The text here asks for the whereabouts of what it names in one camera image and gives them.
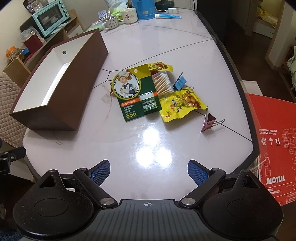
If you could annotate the dark snack bag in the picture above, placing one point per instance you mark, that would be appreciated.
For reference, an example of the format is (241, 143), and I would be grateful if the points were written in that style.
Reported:
(30, 4)

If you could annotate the jar with orange lid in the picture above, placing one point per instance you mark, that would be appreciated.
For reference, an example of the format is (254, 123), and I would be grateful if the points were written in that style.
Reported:
(13, 54)

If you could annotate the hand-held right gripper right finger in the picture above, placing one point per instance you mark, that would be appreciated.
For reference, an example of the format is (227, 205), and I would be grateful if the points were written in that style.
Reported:
(196, 172)

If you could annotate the white cardboard box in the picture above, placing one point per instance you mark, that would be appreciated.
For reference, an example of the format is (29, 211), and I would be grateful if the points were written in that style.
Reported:
(252, 88)

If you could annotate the red cardboard box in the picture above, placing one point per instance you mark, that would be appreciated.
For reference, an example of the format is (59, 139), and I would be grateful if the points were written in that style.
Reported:
(272, 129)

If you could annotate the cotton swab pack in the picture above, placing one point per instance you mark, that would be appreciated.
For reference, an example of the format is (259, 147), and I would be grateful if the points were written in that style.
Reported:
(163, 83)

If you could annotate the teal toaster oven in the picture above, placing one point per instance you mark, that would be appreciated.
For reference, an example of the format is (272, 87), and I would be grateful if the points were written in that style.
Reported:
(50, 16)

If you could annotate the blue thermos flask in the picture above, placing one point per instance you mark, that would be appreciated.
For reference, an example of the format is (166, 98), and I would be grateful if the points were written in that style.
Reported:
(143, 9)

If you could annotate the pale blue standing pouch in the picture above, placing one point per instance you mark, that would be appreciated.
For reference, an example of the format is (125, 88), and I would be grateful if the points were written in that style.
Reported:
(118, 3)

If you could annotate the brown box with white inside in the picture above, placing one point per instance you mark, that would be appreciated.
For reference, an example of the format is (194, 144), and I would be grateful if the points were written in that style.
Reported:
(57, 118)

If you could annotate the white charger plug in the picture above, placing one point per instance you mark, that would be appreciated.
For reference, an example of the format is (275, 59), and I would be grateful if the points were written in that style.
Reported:
(172, 10)

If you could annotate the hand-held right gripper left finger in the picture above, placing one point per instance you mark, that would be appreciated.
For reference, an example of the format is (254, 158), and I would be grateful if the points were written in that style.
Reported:
(100, 172)

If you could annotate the pale green cloth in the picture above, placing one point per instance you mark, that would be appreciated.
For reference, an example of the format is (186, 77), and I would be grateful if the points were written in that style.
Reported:
(291, 67)

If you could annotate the blue white toothpaste tube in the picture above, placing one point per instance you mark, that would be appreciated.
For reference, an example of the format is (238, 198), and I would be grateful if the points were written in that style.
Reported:
(168, 16)

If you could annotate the dark red box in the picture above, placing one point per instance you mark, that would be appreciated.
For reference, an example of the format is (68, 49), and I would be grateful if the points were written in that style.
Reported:
(32, 42)

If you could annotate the green lip balm card pack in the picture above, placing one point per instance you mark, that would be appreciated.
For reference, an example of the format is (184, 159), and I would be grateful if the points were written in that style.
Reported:
(129, 102)

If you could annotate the yellow bedding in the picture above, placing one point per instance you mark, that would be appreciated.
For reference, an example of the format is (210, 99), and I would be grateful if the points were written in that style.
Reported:
(267, 17)

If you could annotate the white mug with bear print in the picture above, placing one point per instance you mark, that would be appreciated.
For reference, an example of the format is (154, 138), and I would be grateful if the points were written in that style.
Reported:
(129, 16)

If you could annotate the patterned white mug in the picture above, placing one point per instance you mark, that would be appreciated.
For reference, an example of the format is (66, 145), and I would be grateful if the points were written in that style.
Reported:
(111, 23)

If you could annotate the blue binder clip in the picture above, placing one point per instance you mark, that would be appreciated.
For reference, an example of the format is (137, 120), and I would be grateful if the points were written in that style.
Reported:
(179, 83)

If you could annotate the pink binder clip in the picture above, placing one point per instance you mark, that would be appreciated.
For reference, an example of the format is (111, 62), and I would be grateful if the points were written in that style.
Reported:
(209, 120)

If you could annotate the beige quilted chair cover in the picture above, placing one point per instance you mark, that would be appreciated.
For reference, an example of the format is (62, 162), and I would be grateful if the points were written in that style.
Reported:
(9, 111)

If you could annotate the green tissue pack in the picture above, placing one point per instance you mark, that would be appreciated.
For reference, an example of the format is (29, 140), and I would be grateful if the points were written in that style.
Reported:
(114, 12)

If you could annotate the clear plastic bag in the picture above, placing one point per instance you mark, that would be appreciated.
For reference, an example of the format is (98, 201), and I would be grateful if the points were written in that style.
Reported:
(27, 32)

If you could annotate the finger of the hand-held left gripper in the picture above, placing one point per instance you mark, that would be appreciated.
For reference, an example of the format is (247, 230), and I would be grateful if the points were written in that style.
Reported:
(17, 153)

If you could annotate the yellow snack packet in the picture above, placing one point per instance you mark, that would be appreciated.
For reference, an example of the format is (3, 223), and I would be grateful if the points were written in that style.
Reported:
(161, 66)
(180, 104)

